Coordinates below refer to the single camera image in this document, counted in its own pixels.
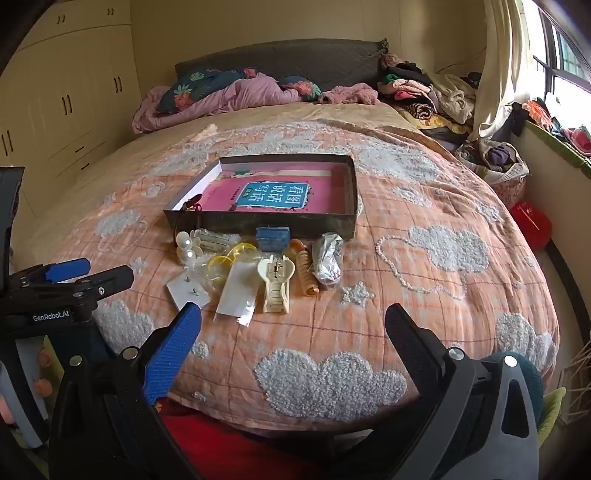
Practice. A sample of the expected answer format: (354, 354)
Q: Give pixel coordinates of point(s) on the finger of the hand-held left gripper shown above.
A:
(69, 270)
(108, 280)

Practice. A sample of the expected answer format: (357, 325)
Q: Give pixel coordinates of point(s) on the window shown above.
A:
(570, 55)

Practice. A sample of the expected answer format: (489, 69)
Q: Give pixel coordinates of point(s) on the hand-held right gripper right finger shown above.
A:
(406, 341)

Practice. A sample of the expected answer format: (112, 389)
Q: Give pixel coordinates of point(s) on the teal cloth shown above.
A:
(533, 378)

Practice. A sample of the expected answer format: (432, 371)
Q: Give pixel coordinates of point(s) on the red cloth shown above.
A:
(258, 452)

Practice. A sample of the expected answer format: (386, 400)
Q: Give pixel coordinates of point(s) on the cream curtain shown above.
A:
(501, 69)

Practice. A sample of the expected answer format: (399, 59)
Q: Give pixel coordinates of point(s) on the red plastic container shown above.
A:
(533, 224)

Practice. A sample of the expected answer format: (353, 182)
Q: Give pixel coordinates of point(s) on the white earring card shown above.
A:
(187, 293)

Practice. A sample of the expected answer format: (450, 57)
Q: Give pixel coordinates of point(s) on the grey padded headboard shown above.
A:
(286, 62)

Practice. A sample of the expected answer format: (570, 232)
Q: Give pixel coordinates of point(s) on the orange cloud pattern blanket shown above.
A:
(415, 286)

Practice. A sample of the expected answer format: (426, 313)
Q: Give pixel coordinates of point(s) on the clear bag of yellow hoops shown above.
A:
(231, 263)

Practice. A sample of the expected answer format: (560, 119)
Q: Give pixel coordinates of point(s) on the small dark floral pillow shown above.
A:
(304, 87)

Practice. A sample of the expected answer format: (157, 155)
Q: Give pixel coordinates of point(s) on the clear packet with white card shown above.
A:
(240, 290)

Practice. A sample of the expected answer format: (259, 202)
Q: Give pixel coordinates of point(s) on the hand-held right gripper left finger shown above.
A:
(173, 355)

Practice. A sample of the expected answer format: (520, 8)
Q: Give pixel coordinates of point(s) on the silver foil bag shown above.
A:
(328, 261)

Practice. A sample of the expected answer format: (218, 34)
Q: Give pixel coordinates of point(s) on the clutter of clothes on windowsill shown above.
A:
(554, 122)

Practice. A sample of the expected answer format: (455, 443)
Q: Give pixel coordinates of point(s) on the cream hair claw clip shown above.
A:
(275, 286)

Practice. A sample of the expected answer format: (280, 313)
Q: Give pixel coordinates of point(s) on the pink fuzzy garment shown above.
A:
(348, 93)

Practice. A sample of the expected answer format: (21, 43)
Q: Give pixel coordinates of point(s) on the cream wardrobe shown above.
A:
(60, 106)

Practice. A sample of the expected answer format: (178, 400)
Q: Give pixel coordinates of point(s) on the pink book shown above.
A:
(221, 196)

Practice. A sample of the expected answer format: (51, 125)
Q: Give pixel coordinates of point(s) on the clear pack of white beads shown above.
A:
(189, 242)

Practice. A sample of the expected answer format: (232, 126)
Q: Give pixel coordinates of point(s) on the pink quilt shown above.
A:
(231, 97)

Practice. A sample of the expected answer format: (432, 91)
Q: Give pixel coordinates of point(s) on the pile of clothes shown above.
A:
(425, 97)

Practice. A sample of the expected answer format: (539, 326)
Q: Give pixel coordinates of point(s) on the small blue box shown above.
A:
(273, 237)

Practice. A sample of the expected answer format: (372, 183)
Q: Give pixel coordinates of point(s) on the tan bed sheet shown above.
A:
(351, 113)

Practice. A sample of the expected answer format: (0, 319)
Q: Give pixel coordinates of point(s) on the woven bag of clothes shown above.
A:
(494, 161)

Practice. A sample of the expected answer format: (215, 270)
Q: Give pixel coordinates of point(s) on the large dark floral pillow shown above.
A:
(194, 87)

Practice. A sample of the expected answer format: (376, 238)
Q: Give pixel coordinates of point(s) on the shallow grey cardboard box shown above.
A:
(323, 226)

